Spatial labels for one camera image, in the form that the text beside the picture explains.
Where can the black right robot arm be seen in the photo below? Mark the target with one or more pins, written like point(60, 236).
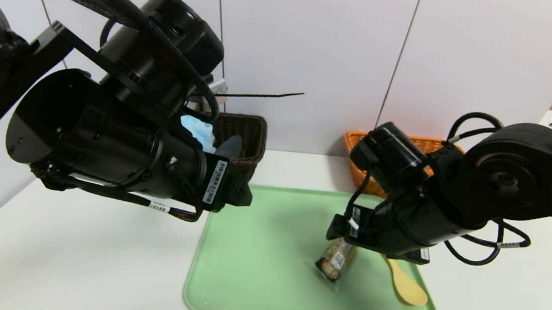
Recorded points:
point(518, 181)

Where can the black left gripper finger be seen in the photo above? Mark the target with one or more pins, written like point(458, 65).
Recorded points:
point(239, 191)

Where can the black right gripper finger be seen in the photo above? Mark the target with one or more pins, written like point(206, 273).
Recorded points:
point(339, 228)

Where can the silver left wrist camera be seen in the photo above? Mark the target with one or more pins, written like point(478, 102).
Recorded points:
point(217, 87)

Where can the light blue bath loofah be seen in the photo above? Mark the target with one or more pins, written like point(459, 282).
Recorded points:
point(200, 131)

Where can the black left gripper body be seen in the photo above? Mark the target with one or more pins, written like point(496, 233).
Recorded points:
point(217, 184)

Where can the dark brown wicker basket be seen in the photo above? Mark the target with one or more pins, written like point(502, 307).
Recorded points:
point(255, 138)

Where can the orange wicker basket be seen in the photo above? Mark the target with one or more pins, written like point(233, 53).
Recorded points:
point(437, 144)

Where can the black zip tie tail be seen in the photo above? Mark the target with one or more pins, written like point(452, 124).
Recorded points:
point(261, 95)

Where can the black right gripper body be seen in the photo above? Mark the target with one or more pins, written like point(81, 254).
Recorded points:
point(350, 225)

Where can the light green plastic tray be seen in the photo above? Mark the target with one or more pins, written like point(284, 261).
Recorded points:
point(256, 263)

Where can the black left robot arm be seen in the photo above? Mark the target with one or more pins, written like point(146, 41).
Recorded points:
point(83, 128)

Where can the clear-wrapped brown snack packet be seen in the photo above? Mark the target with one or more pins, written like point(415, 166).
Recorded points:
point(334, 262)

